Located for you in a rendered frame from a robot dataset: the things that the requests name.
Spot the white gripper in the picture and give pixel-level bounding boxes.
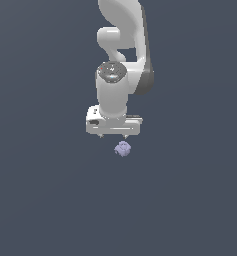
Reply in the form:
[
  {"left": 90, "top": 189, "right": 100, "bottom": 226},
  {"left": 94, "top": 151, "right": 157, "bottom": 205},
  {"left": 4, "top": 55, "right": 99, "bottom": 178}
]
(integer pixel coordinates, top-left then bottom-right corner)
[{"left": 85, "top": 104, "right": 144, "bottom": 140}]

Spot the small lavender block object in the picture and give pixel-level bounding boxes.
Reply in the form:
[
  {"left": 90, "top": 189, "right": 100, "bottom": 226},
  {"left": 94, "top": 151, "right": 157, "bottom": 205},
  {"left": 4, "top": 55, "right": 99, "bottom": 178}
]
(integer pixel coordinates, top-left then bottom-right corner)
[{"left": 114, "top": 140, "right": 132, "bottom": 158}]

